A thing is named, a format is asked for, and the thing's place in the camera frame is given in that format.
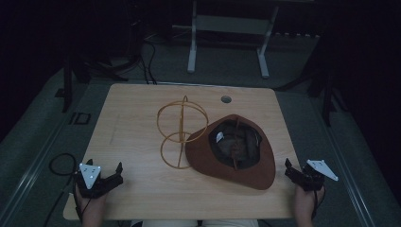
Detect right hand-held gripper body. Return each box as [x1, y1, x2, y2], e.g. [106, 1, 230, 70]
[291, 159, 340, 192]

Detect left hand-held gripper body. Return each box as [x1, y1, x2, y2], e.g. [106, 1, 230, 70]
[75, 162, 124, 200]

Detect person's left hand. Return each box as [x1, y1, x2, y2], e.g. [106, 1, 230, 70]
[75, 188, 109, 227]

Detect person's right hand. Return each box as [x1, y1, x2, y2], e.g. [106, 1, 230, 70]
[294, 184, 326, 227]

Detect black metal stand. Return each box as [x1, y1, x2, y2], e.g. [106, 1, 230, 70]
[55, 12, 143, 114]
[273, 37, 349, 128]

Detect brown felt hat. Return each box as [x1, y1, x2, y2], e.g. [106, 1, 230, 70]
[184, 113, 277, 191]

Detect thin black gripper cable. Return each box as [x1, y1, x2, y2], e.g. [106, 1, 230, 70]
[311, 187, 326, 220]

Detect black looped cable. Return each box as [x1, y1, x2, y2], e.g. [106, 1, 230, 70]
[42, 152, 78, 227]

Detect black rectangular floor bracket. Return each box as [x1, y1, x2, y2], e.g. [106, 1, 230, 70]
[68, 112, 93, 126]

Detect gold wire hat stand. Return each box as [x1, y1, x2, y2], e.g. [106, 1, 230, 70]
[156, 95, 210, 170]

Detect black floor cables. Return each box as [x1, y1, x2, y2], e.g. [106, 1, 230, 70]
[138, 32, 159, 86]

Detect white metal stand frame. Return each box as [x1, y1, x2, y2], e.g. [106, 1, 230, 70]
[171, 0, 282, 79]

